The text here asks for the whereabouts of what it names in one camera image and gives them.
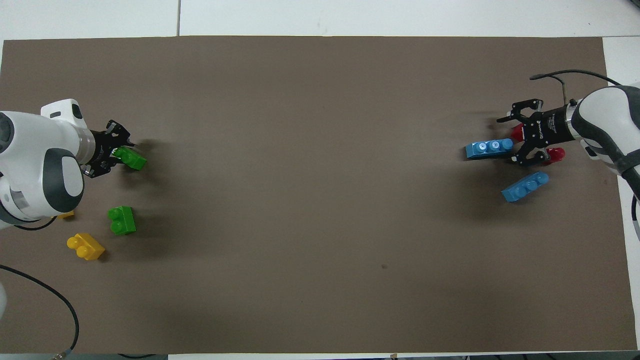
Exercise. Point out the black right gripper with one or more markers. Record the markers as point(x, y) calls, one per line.
point(547, 126)

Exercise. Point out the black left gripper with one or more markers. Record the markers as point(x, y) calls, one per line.
point(104, 147)

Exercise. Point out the green two-stud toy brick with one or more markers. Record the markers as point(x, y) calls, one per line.
point(134, 160)
point(122, 221)

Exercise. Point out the blue three-stud toy brick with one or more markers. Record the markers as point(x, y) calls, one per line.
point(487, 149)
point(525, 187)

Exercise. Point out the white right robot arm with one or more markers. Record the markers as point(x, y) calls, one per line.
point(605, 110)

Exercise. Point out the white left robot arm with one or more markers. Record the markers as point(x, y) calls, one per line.
point(30, 150)

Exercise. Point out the small red toy brick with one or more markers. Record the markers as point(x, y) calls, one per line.
point(556, 155)
point(517, 132)

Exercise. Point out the yellow two-stud toy brick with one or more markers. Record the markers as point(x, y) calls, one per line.
point(87, 247)
point(66, 215)

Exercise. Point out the brown table mat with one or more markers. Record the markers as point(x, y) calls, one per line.
point(320, 200)

